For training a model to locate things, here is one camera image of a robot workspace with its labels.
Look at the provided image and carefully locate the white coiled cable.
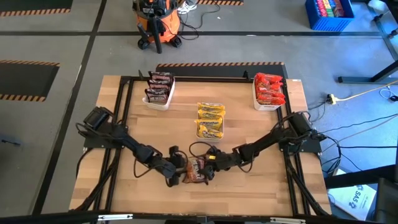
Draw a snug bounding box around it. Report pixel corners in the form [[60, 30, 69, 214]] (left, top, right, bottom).
[[379, 88, 398, 101]]

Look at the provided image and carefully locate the black chair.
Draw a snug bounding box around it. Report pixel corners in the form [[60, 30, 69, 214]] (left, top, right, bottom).
[[374, 177, 398, 224]]

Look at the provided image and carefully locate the white plastic bin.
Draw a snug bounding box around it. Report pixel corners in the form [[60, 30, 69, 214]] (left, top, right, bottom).
[[251, 73, 287, 112], [195, 102, 225, 142], [142, 71, 176, 112]]

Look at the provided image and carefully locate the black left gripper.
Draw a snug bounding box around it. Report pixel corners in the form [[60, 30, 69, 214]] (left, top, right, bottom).
[[166, 145, 192, 187]]

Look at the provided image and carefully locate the black Fire Noodle ramen pack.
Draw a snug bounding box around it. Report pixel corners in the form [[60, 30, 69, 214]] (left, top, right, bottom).
[[145, 91, 170, 104], [148, 71, 174, 84], [146, 81, 172, 94], [182, 156, 210, 185]]

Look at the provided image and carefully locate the black hazard-striped floor mat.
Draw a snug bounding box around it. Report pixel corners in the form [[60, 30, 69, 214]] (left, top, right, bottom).
[[155, 61, 289, 79], [0, 59, 60, 103], [137, 0, 245, 6], [0, 0, 74, 17]]

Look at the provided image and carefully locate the dark floor object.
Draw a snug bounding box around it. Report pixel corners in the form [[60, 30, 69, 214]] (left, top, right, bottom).
[[0, 133, 22, 147]]

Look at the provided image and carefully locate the yellow floor cable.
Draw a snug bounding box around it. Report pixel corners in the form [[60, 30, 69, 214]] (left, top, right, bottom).
[[335, 80, 398, 102]]

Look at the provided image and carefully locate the orange shop vacuum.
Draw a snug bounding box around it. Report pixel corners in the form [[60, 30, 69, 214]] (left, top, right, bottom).
[[132, 0, 183, 54]]

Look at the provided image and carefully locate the black office desk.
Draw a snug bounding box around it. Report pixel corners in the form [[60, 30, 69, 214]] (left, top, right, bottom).
[[338, 60, 398, 85]]

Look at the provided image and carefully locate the blue plastic crate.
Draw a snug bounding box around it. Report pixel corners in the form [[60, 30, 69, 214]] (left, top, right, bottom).
[[304, 0, 355, 32]]

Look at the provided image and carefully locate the black aluminium rig frame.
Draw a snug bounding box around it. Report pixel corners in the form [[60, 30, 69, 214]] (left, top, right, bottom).
[[68, 70, 332, 218]]

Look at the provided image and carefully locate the black floor cable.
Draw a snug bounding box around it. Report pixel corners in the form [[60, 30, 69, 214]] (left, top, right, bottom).
[[318, 113, 398, 134], [320, 135, 398, 175]]

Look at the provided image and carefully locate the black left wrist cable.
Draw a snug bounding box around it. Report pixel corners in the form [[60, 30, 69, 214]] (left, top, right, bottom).
[[133, 157, 175, 187]]

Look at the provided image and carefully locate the person's shoe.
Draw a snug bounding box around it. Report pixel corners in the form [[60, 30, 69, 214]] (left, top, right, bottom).
[[177, 0, 198, 16]]

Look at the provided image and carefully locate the white printed cardboard box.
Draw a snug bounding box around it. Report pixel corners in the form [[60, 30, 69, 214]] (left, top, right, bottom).
[[328, 183, 377, 222]]

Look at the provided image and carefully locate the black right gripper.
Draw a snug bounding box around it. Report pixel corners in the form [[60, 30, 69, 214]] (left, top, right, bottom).
[[201, 146, 234, 184]]

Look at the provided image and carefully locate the black floor bar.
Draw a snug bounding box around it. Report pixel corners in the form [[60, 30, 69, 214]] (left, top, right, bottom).
[[324, 164, 398, 190]]

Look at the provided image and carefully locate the black vacuum cord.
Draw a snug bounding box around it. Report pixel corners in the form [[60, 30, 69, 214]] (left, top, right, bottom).
[[178, 1, 222, 41]]

